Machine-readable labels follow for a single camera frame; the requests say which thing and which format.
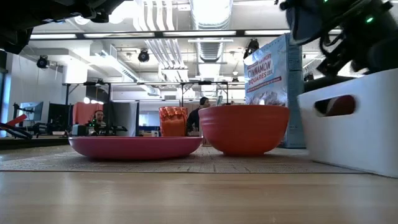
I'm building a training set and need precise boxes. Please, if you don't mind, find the silver ventilation duct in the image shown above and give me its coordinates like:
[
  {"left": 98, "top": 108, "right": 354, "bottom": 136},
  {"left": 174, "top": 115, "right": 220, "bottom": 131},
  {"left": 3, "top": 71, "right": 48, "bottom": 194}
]
[{"left": 189, "top": 0, "right": 234, "bottom": 98}]

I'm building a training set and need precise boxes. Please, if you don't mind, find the pink plastic plate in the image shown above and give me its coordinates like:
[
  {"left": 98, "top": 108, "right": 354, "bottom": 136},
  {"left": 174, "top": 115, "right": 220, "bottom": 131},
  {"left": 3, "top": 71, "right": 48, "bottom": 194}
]
[{"left": 68, "top": 136, "right": 204, "bottom": 161}]

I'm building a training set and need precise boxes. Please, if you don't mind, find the person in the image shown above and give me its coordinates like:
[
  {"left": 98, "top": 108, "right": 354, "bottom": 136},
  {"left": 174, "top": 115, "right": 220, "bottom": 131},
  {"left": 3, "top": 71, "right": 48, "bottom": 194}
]
[
  {"left": 92, "top": 109, "right": 107, "bottom": 131},
  {"left": 186, "top": 96, "right": 211, "bottom": 137}
]

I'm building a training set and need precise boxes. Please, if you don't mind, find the orange-red plastic bowl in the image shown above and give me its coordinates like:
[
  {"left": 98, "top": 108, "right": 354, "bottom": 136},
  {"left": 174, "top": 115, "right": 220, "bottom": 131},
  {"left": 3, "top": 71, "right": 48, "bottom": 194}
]
[{"left": 198, "top": 105, "right": 290, "bottom": 157}]

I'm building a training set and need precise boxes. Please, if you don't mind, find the black ceiling spotlight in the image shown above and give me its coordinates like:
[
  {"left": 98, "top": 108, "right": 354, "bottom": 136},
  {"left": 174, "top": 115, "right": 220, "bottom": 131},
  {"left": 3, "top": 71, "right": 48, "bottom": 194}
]
[
  {"left": 36, "top": 55, "right": 50, "bottom": 69},
  {"left": 243, "top": 39, "right": 260, "bottom": 60},
  {"left": 137, "top": 49, "right": 150, "bottom": 63}
]

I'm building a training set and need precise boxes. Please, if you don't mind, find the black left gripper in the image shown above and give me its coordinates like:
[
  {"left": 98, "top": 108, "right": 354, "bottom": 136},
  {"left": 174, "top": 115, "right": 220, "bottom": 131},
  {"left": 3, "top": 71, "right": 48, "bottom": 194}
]
[{"left": 0, "top": 0, "right": 125, "bottom": 54}]

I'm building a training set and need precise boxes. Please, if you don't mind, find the orange faceted tumbler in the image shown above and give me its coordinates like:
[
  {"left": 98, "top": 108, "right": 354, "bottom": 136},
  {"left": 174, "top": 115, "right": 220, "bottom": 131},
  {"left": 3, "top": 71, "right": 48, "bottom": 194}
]
[{"left": 159, "top": 106, "right": 188, "bottom": 138}]

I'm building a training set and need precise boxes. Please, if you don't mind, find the black background panel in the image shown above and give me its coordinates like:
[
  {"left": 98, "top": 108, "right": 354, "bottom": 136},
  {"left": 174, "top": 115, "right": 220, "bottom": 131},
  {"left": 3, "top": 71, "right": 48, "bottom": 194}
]
[{"left": 48, "top": 103, "right": 74, "bottom": 131}]

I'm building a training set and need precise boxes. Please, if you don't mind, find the grey background curtain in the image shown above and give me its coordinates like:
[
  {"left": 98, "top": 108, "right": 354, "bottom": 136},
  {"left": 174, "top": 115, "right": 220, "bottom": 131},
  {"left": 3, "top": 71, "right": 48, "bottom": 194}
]
[{"left": 108, "top": 101, "right": 139, "bottom": 137}]

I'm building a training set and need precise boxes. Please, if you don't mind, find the black overhead beam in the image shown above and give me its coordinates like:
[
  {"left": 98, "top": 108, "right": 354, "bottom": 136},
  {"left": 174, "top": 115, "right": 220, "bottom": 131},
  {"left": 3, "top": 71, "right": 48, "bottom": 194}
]
[{"left": 27, "top": 29, "right": 292, "bottom": 40}]

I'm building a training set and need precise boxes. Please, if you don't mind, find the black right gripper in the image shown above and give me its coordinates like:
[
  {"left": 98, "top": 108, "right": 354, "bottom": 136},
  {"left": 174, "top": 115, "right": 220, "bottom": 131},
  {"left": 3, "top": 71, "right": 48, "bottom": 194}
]
[{"left": 279, "top": 0, "right": 368, "bottom": 77}]

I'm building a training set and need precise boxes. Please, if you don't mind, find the red and black background device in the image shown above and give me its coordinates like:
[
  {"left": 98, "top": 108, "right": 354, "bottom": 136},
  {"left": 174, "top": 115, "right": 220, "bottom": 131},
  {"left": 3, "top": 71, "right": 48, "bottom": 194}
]
[{"left": 0, "top": 114, "right": 34, "bottom": 140}]

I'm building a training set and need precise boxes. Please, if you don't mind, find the black background truss frame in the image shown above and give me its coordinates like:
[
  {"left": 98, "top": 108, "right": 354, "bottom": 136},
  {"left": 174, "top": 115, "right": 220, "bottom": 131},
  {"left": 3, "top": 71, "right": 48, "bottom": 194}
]
[{"left": 62, "top": 80, "right": 246, "bottom": 138}]

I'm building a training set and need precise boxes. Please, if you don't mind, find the small background desk monitor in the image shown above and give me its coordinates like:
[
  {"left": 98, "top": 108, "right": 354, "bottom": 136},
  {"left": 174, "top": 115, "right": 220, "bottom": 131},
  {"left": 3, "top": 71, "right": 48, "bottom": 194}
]
[{"left": 19, "top": 101, "right": 44, "bottom": 122}]

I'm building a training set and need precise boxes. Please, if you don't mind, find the orange background partition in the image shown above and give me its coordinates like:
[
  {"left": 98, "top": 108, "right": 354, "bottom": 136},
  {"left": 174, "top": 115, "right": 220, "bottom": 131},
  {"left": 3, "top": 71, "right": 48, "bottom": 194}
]
[{"left": 73, "top": 101, "right": 104, "bottom": 125}]

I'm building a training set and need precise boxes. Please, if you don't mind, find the white plastic bin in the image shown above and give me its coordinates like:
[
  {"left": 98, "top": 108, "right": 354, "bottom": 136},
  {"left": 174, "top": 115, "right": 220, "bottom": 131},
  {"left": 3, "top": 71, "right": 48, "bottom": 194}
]
[{"left": 297, "top": 67, "right": 398, "bottom": 179}]

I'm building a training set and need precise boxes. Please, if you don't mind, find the blue cinnamon squares cereal box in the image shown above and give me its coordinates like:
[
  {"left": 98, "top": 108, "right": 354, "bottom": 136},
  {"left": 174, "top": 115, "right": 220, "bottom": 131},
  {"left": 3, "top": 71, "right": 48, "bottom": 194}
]
[{"left": 243, "top": 33, "right": 307, "bottom": 149}]

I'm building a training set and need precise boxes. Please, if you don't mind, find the grey woven placemat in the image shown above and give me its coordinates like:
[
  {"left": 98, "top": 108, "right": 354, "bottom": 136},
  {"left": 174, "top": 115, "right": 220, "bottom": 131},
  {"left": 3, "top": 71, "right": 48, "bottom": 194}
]
[{"left": 0, "top": 145, "right": 366, "bottom": 174}]

